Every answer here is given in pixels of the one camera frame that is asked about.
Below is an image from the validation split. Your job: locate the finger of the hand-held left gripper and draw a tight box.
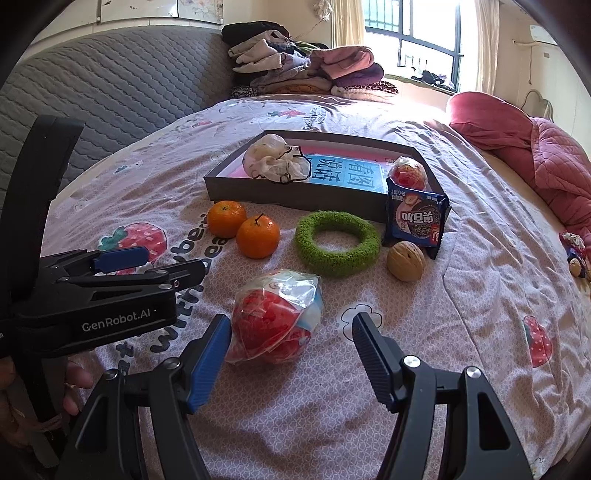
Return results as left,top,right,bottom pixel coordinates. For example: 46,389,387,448
55,259,206,301
41,246,150,274

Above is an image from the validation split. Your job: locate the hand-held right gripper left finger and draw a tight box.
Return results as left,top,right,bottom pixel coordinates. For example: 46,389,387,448
54,314,232,480

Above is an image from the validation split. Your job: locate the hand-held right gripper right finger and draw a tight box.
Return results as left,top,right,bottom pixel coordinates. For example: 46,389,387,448
352,312,532,480

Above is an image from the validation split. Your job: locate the foil red snack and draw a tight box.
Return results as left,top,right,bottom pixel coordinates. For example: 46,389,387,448
225,270,323,366

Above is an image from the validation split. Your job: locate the orange mandarin with stem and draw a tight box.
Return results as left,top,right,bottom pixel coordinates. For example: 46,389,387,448
236,213,281,259

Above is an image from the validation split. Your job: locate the walnut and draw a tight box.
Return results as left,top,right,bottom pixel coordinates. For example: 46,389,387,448
387,242,426,281

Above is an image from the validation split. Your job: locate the pink cardboard box lid tray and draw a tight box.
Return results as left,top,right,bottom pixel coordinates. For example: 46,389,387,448
204,130,445,223

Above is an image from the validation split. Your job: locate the green fuzzy ring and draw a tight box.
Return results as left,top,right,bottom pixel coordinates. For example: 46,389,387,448
295,210,382,278

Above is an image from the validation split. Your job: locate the blue snack packet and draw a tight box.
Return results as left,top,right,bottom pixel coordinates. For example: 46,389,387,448
382,178,450,260

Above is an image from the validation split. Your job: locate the white mesh drawstring pouch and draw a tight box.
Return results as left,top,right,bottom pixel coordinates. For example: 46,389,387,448
242,134,311,184

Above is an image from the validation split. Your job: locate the colourful snack packet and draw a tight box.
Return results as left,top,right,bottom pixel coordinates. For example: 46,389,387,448
387,156,429,192

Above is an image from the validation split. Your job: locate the person's left hand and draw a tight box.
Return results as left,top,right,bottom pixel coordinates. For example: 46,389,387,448
64,361,96,417

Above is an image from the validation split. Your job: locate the strawberry print bed sheet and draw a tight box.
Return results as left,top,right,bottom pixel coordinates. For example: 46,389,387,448
39,90,591,480

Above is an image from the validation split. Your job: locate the grey quilted headboard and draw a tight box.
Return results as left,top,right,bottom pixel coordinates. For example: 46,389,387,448
0,32,241,204

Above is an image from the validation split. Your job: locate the pink and blue book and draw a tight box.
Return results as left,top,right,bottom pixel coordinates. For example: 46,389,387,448
222,147,393,195

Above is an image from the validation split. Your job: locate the small colourful toy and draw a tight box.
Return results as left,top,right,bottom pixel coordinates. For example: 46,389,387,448
560,232,589,278

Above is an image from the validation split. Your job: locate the pile of folded clothes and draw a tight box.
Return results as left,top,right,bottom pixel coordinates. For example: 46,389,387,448
222,21,400,99

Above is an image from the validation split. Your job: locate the pink quilt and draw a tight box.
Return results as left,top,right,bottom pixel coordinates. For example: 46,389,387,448
445,91,591,245

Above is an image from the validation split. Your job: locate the dark cloth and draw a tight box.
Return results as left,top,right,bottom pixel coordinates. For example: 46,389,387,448
411,69,455,90

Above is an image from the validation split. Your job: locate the cream curtain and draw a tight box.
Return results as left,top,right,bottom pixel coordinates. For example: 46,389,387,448
462,0,502,95
332,0,368,49

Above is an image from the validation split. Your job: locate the barred window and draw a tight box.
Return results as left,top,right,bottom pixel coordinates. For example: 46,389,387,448
365,0,465,90

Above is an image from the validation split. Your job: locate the white air conditioner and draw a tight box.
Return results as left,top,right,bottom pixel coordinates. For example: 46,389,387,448
529,25,559,46

